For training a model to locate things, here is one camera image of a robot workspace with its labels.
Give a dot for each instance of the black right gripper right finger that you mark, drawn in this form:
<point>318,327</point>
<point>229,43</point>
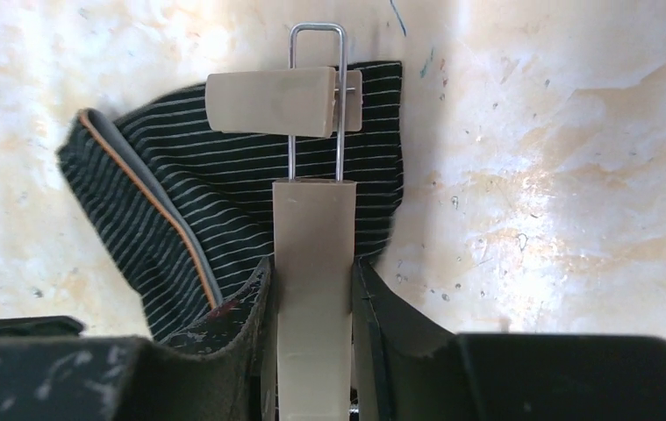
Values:
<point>410,368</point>

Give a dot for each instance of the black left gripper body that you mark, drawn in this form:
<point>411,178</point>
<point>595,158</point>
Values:
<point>41,326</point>

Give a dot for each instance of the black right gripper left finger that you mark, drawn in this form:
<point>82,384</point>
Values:
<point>214,369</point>

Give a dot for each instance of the black striped garment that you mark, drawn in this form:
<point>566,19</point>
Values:
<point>161,187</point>

